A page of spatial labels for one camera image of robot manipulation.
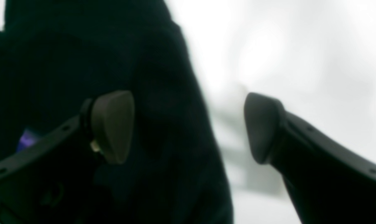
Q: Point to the black T-shirt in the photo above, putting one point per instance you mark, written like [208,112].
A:
[56,53]

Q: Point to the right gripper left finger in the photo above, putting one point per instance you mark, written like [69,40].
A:
[52,182]

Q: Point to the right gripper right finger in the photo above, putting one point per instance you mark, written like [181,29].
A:
[327,183]

